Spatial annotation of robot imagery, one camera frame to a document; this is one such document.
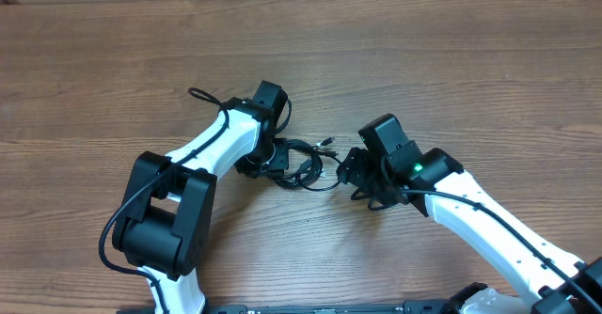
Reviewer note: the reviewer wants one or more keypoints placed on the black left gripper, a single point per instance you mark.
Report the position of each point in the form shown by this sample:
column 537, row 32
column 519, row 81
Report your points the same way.
column 279, row 165

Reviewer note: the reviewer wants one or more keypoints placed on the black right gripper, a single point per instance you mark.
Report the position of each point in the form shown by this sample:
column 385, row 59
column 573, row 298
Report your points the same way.
column 357, row 172

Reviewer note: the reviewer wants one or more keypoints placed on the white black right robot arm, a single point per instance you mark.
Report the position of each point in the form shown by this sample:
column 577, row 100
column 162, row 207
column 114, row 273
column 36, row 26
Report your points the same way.
column 391, row 170

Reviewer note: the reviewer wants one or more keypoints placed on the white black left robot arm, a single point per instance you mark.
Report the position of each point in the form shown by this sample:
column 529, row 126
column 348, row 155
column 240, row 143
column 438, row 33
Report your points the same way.
column 162, row 225

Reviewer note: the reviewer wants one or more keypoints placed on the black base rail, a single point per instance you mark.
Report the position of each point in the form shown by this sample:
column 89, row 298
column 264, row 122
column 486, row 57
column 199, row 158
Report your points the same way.
column 431, row 306

